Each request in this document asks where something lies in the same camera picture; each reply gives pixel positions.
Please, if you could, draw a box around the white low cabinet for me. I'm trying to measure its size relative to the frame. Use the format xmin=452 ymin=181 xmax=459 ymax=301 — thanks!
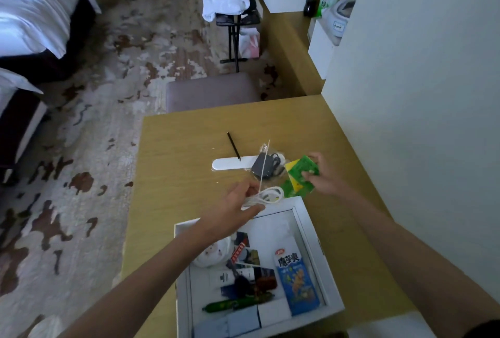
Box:
xmin=307 ymin=18 xmax=337 ymax=80

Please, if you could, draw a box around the white paper sheet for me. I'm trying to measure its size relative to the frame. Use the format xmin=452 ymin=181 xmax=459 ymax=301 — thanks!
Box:
xmin=347 ymin=311 xmax=437 ymax=338

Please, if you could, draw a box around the white flat oblong packet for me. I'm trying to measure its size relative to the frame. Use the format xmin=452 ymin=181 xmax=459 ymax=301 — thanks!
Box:
xmin=212 ymin=156 xmax=255 ymax=172

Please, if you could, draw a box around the red label packet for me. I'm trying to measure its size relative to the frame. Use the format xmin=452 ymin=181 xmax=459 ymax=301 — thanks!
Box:
xmin=230 ymin=232 xmax=251 ymax=265

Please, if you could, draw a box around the crumpled white plastic bag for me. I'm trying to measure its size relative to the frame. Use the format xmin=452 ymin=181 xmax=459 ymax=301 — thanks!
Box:
xmin=193 ymin=237 xmax=233 ymax=269

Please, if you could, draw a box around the green yellow snack packet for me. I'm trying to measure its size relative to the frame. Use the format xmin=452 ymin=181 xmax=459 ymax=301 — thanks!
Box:
xmin=280 ymin=156 xmax=320 ymax=199

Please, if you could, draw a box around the blue snack packet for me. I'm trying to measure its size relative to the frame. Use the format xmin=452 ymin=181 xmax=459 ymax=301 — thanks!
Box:
xmin=273 ymin=247 xmax=321 ymax=316

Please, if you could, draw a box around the black charger in clear bag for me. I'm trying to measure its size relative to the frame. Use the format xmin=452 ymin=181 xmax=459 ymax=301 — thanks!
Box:
xmin=249 ymin=140 xmax=286 ymax=180

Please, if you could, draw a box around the bed with dark base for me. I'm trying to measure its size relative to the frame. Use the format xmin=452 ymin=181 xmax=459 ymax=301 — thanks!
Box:
xmin=0 ymin=67 xmax=48 ymax=183

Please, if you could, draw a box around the grey upholstered stool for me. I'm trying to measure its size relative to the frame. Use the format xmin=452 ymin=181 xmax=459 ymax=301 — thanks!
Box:
xmin=165 ymin=72 xmax=261 ymax=114

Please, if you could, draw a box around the black folding luggage rack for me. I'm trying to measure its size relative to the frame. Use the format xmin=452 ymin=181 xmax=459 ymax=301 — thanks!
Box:
xmin=214 ymin=0 xmax=261 ymax=73

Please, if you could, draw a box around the dark printed packet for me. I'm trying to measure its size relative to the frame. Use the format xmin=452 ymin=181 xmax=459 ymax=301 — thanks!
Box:
xmin=253 ymin=267 xmax=279 ymax=294

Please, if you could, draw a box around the white electric kettle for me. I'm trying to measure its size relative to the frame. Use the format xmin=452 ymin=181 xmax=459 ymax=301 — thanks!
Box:
xmin=325 ymin=0 xmax=365 ymax=46

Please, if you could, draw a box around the white card with black print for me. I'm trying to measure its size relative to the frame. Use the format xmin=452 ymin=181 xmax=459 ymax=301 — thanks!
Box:
xmin=209 ymin=267 xmax=255 ymax=288

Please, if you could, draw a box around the person's left hand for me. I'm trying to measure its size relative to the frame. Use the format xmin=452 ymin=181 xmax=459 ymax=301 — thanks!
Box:
xmin=197 ymin=179 xmax=266 ymax=244

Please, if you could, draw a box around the small white box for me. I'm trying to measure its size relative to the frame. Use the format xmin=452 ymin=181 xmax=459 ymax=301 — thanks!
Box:
xmin=257 ymin=298 xmax=292 ymax=328
xmin=226 ymin=306 xmax=261 ymax=337

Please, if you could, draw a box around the person's right forearm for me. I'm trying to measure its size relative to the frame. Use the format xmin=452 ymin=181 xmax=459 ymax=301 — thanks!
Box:
xmin=339 ymin=188 xmax=500 ymax=338

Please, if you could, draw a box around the white cable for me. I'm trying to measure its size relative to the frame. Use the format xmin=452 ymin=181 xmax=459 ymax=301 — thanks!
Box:
xmin=241 ymin=186 xmax=285 ymax=210

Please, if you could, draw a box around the person's right hand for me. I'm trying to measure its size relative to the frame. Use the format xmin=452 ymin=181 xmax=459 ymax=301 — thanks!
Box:
xmin=302 ymin=152 xmax=351 ymax=198

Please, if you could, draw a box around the person's left forearm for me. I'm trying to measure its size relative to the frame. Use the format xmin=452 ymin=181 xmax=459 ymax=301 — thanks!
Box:
xmin=58 ymin=221 xmax=219 ymax=338

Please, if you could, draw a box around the black pen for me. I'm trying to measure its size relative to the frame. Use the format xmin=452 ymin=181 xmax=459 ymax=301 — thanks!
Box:
xmin=227 ymin=132 xmax=242 ymax=162

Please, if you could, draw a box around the bed with white duvet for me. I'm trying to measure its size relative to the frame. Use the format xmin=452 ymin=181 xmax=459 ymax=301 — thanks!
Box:
xmin=0 ymin=0 xmax=102 ymax=78

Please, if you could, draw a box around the white open box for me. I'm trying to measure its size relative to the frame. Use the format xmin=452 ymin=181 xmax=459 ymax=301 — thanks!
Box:
xmin=174 ymin=196 xmax=345 ymax=338

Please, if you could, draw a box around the pink plastic bag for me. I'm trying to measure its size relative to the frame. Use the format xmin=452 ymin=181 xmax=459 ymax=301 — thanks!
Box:
xmin=238 ymin=28 xmax=261 ymax=59

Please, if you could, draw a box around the green tube-shaped packet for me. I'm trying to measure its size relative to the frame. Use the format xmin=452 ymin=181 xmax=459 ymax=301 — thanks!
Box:
xmin=202 ymin=292 xmax=275 ymax=314

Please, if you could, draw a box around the long wooden counter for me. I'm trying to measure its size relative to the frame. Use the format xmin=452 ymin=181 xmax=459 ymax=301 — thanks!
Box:
xmin=242 ymin=0 xmax=362 ymax=97

